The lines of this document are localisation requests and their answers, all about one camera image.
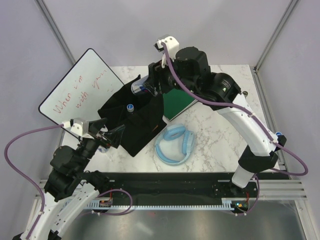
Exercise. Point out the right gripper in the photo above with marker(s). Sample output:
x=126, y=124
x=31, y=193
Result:
x=157, y=71

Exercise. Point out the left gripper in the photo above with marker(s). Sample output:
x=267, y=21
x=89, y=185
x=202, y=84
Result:
x=114, y=136

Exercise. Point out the blue silver energy drink can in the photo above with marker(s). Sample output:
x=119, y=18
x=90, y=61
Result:
x=139, y=87

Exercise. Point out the water bottle blue label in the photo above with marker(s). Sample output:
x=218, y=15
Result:
x=130, y=108

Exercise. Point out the black canvas bag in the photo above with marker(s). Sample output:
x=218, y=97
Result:
x=142, y=125

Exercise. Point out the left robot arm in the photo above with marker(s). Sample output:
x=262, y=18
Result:
x=69, y=188

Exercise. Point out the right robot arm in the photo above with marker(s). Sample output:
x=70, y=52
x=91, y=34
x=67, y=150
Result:
x=189, y=71

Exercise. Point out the water bottle near left arm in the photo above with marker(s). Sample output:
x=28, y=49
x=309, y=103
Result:
x=103, y=150

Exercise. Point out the white whiteboard red writing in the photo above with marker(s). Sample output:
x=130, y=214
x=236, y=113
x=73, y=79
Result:
x=86, y=87

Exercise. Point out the light blue headphones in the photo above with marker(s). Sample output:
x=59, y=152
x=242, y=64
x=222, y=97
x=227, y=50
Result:
x=175, y=144

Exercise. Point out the green glass bottle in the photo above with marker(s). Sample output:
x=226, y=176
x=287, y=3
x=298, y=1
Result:
x=245, y=93

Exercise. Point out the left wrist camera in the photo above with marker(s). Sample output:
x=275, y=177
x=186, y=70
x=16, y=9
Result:
x=77, y=126

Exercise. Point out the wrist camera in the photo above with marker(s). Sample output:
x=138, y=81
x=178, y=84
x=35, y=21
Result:
x=77, y=126
x=172, y=45

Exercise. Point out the green ring binder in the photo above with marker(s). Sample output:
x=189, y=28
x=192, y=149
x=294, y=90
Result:
x=176, y=102

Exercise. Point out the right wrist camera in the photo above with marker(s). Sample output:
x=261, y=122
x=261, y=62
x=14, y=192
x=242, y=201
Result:
x=172, y=45

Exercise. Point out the left corner frame post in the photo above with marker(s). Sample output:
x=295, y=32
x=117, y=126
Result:
x=55, y=30

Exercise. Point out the corner frame post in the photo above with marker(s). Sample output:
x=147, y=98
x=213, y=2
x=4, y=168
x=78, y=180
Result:
x=276, y=33
x=55, y=30

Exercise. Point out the white cable duct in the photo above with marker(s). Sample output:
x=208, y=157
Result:
x=98, y=205

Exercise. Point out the right corner frame post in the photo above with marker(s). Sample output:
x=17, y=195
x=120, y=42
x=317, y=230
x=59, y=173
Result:
x=276, y=33

